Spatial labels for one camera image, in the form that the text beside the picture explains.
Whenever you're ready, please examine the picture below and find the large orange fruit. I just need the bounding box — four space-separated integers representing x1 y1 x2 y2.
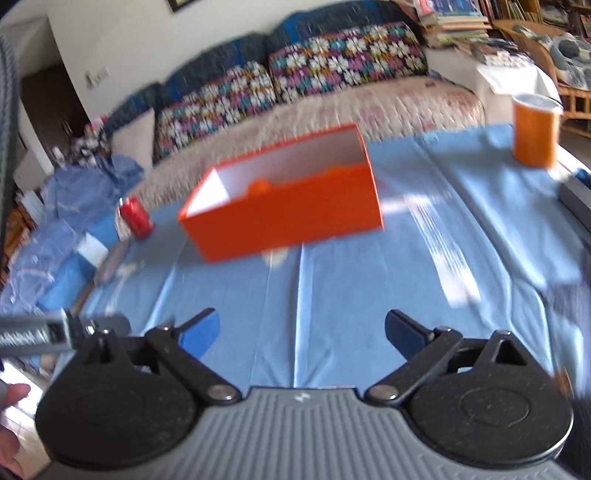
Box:
246 178 273 197

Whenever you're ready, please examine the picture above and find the person's hand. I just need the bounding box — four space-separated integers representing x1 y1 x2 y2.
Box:
0 381 33 480

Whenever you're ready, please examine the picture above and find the grey handheld gripper tool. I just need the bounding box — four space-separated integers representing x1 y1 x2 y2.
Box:
0 309 133 358

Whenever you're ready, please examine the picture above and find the blue plastic bag pile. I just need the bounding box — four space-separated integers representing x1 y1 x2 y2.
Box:
1 155 144 315

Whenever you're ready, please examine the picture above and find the grey oval lid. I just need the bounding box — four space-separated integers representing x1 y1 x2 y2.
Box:
94 241 130 286

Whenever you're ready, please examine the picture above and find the light blue tablecloth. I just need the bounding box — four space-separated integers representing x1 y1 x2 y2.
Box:
83 126 590 393

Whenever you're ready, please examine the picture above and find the red soda can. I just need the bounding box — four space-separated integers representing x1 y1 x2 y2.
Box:
118 196 154 240

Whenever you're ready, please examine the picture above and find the white cushion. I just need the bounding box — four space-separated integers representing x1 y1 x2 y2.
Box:
111 109 155 174

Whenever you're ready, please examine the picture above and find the orange cardboard box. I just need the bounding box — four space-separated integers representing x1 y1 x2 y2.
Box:
177 124 384 262

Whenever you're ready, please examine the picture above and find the orange plastic cup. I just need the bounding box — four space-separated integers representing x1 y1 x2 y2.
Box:
512 93 563 169

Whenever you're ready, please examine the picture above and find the floral cushion left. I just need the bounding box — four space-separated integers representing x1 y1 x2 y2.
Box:
155 62 276 160

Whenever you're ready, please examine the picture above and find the floral cushion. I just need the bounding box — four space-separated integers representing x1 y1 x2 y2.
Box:
155 62 276 160
270 22 428 103

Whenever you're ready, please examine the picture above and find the sofa with beige cover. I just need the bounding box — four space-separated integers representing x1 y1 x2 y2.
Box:
98 1 486 208

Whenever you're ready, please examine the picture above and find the wicker chair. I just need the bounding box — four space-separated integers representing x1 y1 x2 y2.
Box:
493 20 590 138

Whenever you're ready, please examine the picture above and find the floral cushion right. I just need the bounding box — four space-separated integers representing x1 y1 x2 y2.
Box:
270 22 428 103

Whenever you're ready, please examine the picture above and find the stack of books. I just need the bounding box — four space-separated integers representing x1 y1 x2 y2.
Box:
415 0 492 48

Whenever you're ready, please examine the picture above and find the wall light switch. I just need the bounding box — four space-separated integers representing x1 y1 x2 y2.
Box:
85 66 110 89

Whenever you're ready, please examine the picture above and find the dark picture frame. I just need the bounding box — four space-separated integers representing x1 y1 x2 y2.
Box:
167 0 198 13

